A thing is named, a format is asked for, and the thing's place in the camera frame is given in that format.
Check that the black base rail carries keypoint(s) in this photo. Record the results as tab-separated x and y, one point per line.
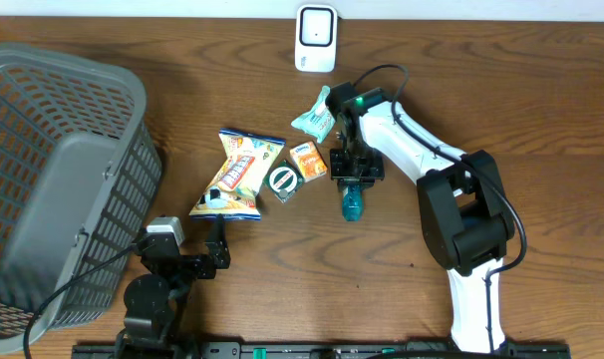
234	350

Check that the teal tissue packet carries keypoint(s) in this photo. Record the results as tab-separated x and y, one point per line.
318	121

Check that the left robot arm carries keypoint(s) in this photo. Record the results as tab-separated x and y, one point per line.
155	302

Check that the white barcode scanner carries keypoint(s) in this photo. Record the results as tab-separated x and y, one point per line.
316	38

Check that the small green box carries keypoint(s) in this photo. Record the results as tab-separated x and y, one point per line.
283	180

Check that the yellow snack bag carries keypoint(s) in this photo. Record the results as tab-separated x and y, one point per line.
233	190

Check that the blue mouthwash bottle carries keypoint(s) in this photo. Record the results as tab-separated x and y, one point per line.
352	202

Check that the grey plastic basket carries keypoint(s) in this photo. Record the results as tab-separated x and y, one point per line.
78	175

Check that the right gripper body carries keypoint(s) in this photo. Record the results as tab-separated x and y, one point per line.
355	164

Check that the small orange box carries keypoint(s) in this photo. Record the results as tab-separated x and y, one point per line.
308	161

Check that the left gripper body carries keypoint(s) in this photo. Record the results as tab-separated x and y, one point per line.
196	267

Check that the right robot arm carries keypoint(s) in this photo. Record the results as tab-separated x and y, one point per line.
466	220

